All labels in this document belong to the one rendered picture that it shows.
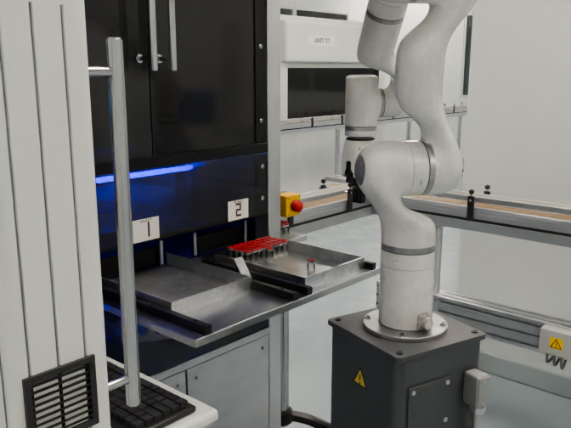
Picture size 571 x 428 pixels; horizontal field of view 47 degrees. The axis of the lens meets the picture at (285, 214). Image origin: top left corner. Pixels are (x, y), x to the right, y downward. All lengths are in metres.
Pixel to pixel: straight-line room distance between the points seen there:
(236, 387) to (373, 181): 1.02
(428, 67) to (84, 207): 0.73
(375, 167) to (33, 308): 0.73
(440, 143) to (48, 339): 0.86
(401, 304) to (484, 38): 1.91
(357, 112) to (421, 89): 0.36
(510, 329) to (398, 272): 1.23
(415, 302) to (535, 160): 1.71
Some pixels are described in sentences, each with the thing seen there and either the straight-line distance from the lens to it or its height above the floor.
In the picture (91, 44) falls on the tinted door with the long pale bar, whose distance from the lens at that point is 1.67.
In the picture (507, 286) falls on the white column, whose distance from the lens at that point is 3.25.
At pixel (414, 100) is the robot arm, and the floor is 1.37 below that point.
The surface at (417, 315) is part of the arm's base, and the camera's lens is 1.49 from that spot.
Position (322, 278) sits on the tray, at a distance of 1.75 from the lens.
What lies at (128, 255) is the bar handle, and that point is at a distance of 1.08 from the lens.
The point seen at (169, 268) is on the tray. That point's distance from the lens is 1.90.
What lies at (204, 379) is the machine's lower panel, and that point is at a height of 0.52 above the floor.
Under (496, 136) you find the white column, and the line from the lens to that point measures 3.15.
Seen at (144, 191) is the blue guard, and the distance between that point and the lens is 1.76.
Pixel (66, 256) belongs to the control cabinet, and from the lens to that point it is 1.01.
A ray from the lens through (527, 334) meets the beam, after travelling 2.62.
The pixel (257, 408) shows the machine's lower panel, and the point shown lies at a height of 0.33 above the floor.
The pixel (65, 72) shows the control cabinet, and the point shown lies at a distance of 0.99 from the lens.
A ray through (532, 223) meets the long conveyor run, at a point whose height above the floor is 0.91.
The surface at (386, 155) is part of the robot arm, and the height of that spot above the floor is 1.26.
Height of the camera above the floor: 1.43
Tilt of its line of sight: 12 degrees down
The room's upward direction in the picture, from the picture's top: straight up
